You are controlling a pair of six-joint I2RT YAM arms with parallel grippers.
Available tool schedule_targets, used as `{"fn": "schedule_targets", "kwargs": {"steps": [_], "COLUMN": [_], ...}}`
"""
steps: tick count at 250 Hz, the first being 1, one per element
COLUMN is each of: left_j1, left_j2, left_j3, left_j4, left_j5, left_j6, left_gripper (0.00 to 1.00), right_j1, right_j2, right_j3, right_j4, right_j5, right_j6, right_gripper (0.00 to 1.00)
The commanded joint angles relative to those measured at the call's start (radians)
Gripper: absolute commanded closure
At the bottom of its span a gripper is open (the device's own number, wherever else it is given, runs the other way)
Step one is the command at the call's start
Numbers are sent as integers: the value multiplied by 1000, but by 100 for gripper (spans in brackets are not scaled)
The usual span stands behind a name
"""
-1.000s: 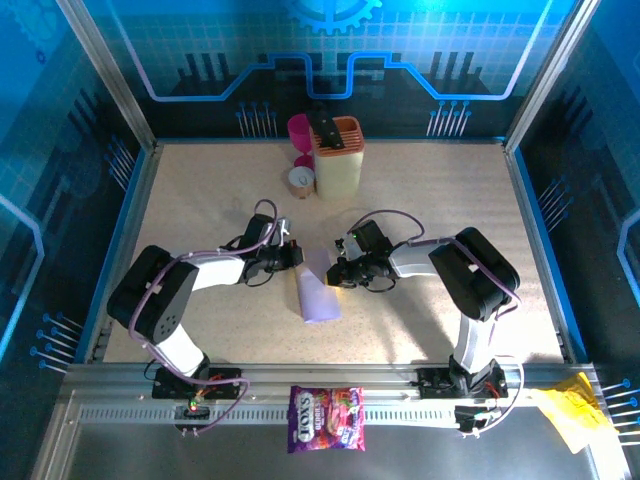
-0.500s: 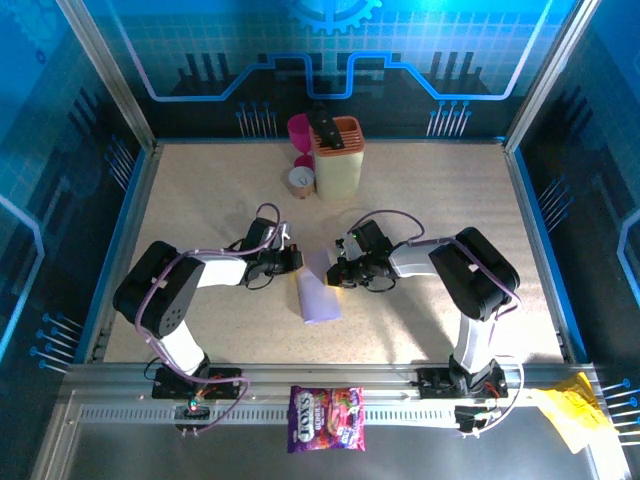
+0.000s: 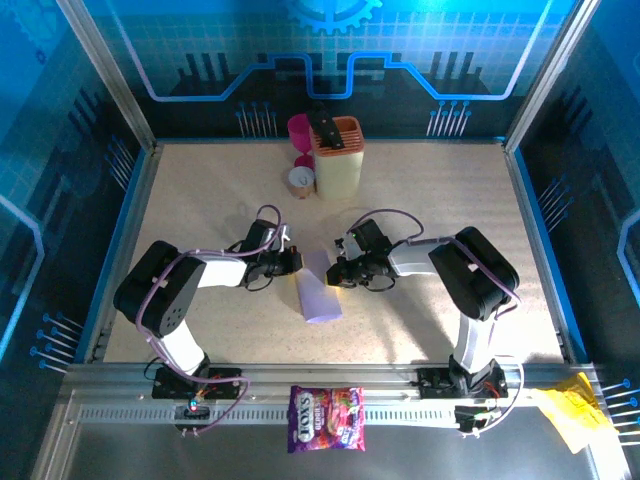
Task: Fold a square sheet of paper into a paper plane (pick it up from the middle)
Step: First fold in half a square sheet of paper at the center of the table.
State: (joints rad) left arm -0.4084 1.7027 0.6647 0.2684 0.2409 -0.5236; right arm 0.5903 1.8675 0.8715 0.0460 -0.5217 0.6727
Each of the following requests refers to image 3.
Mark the small tan can white lid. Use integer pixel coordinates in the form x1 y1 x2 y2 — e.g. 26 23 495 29
287 166 317 200

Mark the beige knife block orange top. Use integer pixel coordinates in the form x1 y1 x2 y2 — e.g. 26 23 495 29
308 116 366 201

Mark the pink plastic goblet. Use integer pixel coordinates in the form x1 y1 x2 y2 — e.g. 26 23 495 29
286 113 317 170

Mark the purple candy bag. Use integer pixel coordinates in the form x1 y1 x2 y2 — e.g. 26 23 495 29
287 384 367 455

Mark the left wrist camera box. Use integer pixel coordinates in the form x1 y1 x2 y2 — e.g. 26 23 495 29
269 224 292 253

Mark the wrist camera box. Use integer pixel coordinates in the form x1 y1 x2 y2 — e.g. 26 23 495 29
269 224 292 253
333 235 363 262

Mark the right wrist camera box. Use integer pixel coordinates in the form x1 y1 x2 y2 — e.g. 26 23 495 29
333 235 363 262

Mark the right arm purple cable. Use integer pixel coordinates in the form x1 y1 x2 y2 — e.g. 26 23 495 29
344 208 525 440

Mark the aluminium front rail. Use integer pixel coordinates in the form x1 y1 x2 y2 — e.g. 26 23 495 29
62 360 604 401

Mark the black knife handle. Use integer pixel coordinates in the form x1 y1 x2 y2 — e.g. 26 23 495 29
305 102 346 150

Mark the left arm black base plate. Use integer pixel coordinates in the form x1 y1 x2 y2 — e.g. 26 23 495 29
151 367 244 401

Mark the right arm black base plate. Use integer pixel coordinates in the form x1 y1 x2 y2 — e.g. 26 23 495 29
417 364 509 400

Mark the left aluminium side rail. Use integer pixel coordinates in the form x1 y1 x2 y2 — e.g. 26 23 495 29
84 142 164 364

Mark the aluminium side rail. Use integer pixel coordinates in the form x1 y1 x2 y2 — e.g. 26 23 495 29
502 142 581 364
84 142 164 364

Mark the slotted grey cable duct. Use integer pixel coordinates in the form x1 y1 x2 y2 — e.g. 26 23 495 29
74 403 556 425

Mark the right aluminium side rail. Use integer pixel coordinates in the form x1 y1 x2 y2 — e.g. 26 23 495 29
502 142 581 364

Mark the left aluminium frame post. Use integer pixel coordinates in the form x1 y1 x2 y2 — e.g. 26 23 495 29
55 0 162 151

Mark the aluminium frame post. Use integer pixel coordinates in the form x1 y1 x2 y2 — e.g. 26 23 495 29
55 0 162 151
502 0 601 154

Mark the right aluminium frame post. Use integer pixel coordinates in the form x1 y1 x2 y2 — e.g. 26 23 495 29
502 0 601 154

